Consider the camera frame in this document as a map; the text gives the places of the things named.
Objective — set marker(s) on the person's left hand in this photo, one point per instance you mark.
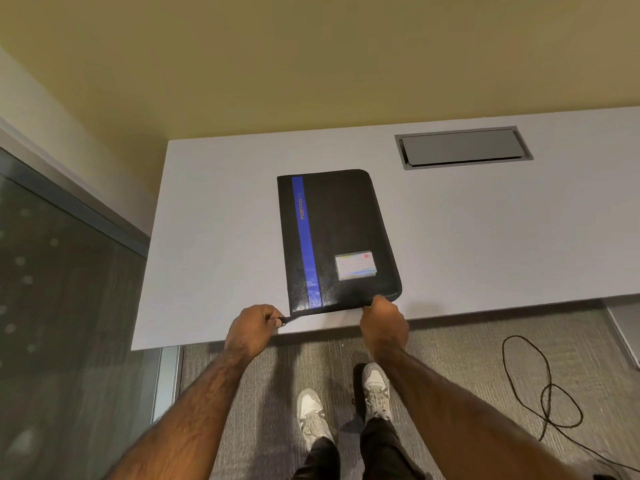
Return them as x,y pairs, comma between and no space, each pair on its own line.
250,328

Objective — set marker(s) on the person's right hand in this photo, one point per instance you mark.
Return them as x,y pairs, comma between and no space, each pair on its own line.
385,324

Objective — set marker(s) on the person's left fingers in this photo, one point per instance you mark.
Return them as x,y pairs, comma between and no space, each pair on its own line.
272,314

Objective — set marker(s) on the person's right fingers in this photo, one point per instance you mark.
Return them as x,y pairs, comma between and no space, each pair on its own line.
376,302

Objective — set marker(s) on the black portfolio folder blue stripe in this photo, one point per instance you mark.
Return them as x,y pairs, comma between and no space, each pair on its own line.
335,234

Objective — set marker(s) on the person's left forearm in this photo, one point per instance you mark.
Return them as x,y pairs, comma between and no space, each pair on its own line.
187,409

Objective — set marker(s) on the person's right forearm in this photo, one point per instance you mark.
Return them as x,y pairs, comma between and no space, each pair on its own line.
465,419

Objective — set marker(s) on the white label card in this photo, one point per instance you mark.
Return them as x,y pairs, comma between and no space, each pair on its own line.
356,265

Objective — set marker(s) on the person's right white sneaker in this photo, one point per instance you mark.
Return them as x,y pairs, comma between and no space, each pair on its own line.
376,389

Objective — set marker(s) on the person's white sneaker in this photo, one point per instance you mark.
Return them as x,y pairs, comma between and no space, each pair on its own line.
376,389
312,412

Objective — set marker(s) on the person's left white sneaker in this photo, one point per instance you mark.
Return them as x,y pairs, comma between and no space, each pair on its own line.
312,412

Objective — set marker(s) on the person's right black trouser leg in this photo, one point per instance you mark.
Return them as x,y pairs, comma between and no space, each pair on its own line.
382,452

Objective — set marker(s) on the person's black trouser leg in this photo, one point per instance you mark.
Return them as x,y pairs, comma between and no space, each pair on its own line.
382,452
320,462

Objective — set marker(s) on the person's left black trouser leg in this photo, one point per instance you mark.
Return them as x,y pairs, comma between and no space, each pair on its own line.
320,462

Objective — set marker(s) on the glass partition with metal frame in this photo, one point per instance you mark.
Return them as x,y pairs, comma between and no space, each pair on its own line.
70,304

